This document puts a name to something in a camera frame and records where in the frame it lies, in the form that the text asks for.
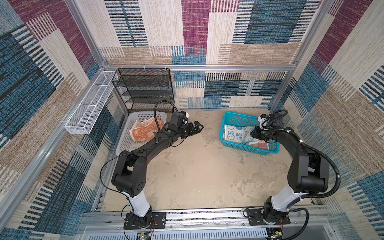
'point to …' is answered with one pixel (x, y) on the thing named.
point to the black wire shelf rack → (149, 89)
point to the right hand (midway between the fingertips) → (252, 134)
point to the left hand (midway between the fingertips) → (199, 127)
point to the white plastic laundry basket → (126, 142)
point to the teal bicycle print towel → (239, 134)
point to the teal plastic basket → (241, 120)
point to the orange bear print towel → (144, 130)
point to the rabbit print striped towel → (262, 144)
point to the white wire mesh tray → (84, 118)
